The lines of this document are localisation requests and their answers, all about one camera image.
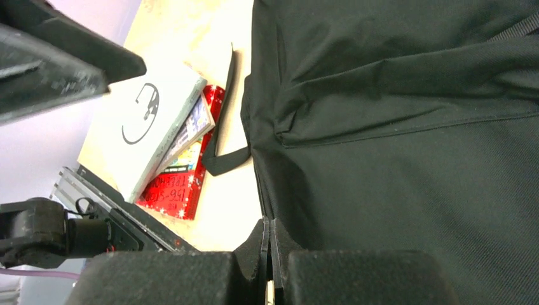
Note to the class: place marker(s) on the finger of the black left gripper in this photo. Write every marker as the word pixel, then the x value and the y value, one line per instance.
pixel 36 76
pixel 41 20

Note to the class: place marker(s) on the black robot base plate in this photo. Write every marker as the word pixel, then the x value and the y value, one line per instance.
pixel 143 220

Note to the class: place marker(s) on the black fabric student bag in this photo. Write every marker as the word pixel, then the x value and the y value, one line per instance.
pixel 401 125

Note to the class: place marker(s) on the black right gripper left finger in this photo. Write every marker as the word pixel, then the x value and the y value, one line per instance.
pixel 236 277

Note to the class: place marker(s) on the silver foil booklet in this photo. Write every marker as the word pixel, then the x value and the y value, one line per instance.
pixel 135 125

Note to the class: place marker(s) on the aluminium front frame rail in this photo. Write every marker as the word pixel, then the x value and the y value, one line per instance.
pixel 70 187

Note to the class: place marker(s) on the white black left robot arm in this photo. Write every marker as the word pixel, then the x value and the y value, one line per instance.
pixel 38 232

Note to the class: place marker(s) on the red patterned notebook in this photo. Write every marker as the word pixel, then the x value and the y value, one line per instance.
pixel 176 194

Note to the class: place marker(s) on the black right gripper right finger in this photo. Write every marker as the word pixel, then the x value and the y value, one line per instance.
pixel 303 276

